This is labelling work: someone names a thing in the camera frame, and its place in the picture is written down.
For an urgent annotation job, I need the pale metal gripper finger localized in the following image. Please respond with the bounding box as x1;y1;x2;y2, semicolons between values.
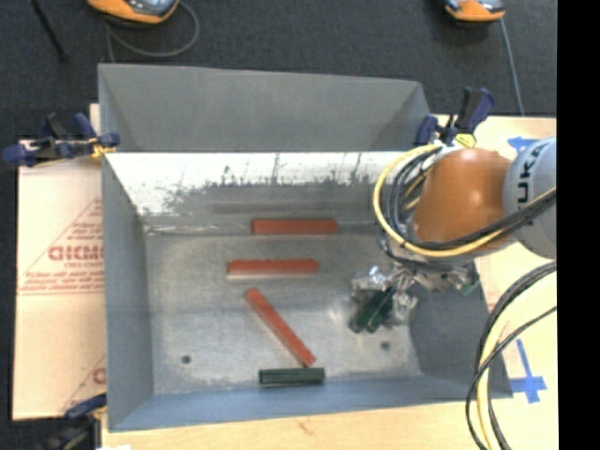
382;292;419;331
351;264;393;305

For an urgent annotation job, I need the dark green block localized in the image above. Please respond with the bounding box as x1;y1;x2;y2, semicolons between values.
349;287;396;335
258;367;326;386

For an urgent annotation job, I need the red-brown flat block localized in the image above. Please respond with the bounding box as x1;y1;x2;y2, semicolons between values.
226;258;321;279
249;218;339;236
243;287;318;368

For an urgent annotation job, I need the grey metal bin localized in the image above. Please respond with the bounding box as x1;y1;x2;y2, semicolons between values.
97;62;513;433

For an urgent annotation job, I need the brown cardboard board, red print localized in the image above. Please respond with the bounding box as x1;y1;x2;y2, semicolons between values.
10;102;109;422

